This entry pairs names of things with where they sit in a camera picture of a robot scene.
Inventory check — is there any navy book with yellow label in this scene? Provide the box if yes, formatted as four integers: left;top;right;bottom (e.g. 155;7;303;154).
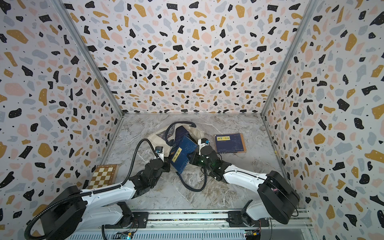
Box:
169;136;198;174

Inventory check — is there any cream canvas tote bag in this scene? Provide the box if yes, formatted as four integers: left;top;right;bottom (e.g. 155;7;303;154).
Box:
146;120;208;193

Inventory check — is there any brown-edged navy book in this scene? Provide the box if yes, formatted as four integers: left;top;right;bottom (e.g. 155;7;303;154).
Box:
215;133;247;154

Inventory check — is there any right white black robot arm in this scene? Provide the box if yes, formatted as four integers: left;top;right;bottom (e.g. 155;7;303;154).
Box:
188;146;300;227

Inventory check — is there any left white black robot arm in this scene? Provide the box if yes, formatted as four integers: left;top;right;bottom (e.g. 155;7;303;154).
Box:
40;159;170;240

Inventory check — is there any wooden chessboard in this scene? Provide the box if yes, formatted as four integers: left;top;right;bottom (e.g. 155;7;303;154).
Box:
87;164;119;189

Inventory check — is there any left green circuit board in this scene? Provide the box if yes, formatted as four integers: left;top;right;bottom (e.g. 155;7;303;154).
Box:
119;232;134;240

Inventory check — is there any right circuit board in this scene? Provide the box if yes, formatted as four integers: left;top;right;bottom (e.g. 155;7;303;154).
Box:
245;230;261;240

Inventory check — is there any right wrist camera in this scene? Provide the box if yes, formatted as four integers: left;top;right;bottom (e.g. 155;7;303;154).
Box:
198;138;210;149

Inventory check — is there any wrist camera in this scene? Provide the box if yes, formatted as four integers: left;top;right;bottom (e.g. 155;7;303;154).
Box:
155;146;164;161
198;138;210;149

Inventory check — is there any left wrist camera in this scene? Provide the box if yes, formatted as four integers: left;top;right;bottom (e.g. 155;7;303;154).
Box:
155;146;164;161

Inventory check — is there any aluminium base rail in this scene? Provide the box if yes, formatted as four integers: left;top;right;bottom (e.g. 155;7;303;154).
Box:
58;208;313;240

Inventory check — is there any left black corrugated cable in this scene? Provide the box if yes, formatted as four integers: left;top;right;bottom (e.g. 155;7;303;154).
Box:
23;137;158;240

